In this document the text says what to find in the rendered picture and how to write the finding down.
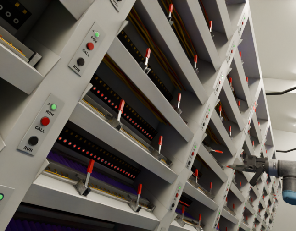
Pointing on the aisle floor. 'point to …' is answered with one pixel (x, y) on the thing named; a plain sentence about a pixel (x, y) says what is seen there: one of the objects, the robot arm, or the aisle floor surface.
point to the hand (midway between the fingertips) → (230, 167)
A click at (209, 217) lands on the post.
